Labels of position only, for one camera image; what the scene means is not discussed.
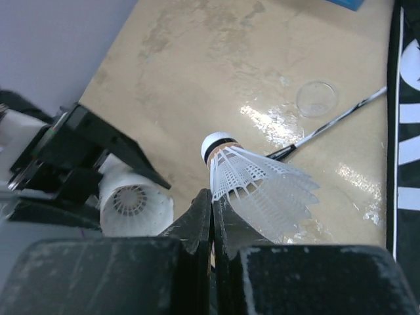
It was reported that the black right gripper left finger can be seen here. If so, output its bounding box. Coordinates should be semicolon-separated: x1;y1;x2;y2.
1;189;212;314

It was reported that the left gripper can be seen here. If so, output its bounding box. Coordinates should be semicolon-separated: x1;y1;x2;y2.
1;90;171;230

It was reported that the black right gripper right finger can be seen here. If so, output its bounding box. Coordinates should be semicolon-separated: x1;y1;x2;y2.
213;201;419;314

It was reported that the white shuttlecock tube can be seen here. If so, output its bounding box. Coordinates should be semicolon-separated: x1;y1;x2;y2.
98;154;174;237

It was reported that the white shuttlecock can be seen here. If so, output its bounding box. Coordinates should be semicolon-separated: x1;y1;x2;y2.
201;132;319;243

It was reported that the clear plastic tube lid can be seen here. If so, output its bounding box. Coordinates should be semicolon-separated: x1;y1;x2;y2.
295;81;338;118

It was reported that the black shaft badminton racket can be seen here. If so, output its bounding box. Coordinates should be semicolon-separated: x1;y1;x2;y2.
267;87;387;161

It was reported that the black racket cover bag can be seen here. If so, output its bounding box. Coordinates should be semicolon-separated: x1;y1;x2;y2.
385;0;420;263

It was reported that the blue shelf unit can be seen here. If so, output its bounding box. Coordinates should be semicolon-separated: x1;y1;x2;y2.
328;0;364;11

